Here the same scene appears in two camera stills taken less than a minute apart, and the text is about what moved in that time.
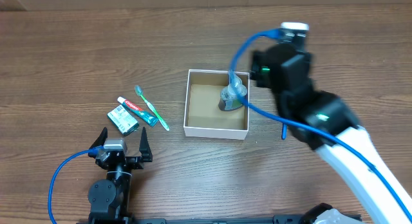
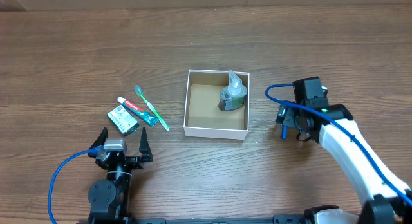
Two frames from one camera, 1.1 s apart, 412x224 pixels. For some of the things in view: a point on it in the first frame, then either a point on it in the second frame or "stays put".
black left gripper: [129, 161] stays put
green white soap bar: [123, 120] stays put
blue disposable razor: [284, 130] stays put
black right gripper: [255, 68] → [286, 118]
